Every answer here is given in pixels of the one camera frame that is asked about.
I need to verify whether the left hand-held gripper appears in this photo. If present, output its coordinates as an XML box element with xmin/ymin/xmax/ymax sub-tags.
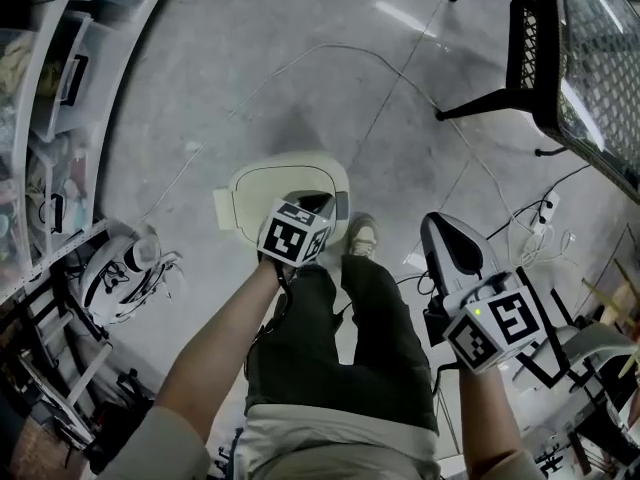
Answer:
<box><xmin>257</xmin><ymin>191</ymin><xmax>351</xmax><ymax>268</ymax></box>

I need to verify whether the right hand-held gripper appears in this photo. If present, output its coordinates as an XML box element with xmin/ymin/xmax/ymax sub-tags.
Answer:
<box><xmin>419</xmin><ymin>212</ymin><xmax>544</xmax><ymax>372</ymax></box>

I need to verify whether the white plastic bin lid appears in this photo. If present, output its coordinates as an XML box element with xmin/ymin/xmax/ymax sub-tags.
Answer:
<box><xmin>232</xmin><ymin>150</ymin><xmax>351</xmax><ymax>250</ymax></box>

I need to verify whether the person's right forearm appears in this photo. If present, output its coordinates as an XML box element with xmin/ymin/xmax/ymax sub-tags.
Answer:
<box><xmin>457</xmin><ymin>365</ymin><xmax>532</xmax><ymax>469</ymax></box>

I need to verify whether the person's left forearm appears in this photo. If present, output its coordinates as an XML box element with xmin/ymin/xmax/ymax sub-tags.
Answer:
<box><xmin>154</xmin><ymin>260</ymin><xmax>290</xmax><ymax>444</ymax></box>

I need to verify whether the person's right shoe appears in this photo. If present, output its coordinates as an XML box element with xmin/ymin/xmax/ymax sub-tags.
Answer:
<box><xmin>347</xmin><ymin>212</ymin><xmax>380</xmax><ymax>260</ymax></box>

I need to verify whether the white plastic chair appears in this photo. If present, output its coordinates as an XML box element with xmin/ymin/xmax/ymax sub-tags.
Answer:
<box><xmin>512</xmin><ymin>323</ymin><xmax>639</xmax><ymax>404</ymax></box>

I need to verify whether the white helmet device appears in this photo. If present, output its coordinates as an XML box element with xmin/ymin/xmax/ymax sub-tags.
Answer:
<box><xmin>78</xmin><ymin>221</ymin><xmax>184</xmax><ymax>325</ymax></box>

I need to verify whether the long white shelving unit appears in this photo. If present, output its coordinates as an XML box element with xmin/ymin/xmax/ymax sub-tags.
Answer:
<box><xmin>0</xmin><ymin>0</ymin><xmax>184</xmax><ymax>304</ymax></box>

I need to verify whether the person's beige shirt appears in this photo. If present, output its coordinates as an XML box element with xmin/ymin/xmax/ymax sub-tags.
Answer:
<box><xmin>99</xmin><ymin>401</ymin><xmax>549</xmax><ymax>480</ymax></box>

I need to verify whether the black wicker glass-top table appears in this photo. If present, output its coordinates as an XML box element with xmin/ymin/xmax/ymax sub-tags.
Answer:
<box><xmin>434</xmin><ymin>0</ymin><xmax>640</xmax><ymax>205</ymax></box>

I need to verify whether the small white desk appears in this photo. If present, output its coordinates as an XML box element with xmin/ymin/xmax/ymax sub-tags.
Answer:
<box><xmin>9</xmin><ymin>287</ymin><xmax>114</xmax><ymax>449</ymax></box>

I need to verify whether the row of clear storage bins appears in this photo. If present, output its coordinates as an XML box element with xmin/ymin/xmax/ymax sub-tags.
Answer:
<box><xmin>0</xmin><ymin>0</ymin><xmax>151</xmax><ymax>275</ymax></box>

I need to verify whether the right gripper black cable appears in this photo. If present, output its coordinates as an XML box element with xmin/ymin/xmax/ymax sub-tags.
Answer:
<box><xmin>397</xmin><ymin>271</ymin><xmax>451</xmax><ymax>310</ymax></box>

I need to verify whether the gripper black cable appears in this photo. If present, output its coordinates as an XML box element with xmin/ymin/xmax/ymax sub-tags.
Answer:
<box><xmin>397</xmin><ymin>271</ymin><xmax>451</xmax><ymax>310</ymax></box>
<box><xmin>244</xmin><ymin>261</ymin><xmax>297</xmax><ymax>369</ymax></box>

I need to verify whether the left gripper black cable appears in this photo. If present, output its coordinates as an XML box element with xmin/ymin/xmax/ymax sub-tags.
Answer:
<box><xmin>244</xmin><ymin>261</ymin><xmax>297</xmax><ymax>369</ymax></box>

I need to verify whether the black floor cable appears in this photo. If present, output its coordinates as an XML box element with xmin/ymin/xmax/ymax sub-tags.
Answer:
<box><xmin>487</xmin><ymin>164</ymin><xmax>592</xmax><ymax>239</ymax></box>

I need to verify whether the light wooden frame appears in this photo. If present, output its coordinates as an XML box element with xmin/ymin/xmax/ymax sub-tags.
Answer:
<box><xmin>582</xmin><ymin>257</ymin><xmax>640</xmax><ymax>379</ymax></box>

